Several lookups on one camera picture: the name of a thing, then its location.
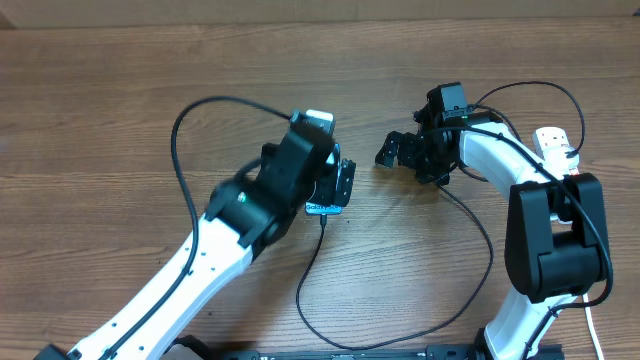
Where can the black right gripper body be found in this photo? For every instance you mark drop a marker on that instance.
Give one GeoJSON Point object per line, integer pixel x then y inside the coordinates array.
{"type": "Point", "coordinates": [433, 164]}

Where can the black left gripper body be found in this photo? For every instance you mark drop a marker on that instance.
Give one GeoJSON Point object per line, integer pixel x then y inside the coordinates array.
{"type": "Point", "coordinates": [325, 192]}

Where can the blue Galaxy smartphone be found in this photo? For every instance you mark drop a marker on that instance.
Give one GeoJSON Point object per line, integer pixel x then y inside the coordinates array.
{"type": "Point", "coordinates": [314, 209]}

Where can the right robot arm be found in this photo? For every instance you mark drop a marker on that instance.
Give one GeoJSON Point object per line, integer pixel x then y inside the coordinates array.
{"type": "Point", "coordinates": [556, 252]}

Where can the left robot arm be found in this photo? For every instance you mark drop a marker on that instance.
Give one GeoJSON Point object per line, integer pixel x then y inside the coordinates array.
{"type": "Point", "coordinates": [245, 214]}

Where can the white USB charger plug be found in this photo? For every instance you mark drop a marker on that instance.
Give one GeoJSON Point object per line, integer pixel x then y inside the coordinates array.
{"type": "Point", "coordinates": [562, 159]}

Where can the white power strip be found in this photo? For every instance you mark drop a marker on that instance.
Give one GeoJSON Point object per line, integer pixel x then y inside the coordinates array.
{"type": "Point", "coordinates": [547, 137]}

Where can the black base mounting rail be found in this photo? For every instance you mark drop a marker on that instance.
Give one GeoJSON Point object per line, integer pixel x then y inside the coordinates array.
{"type": "Point", "coordinates": [340, 355]}

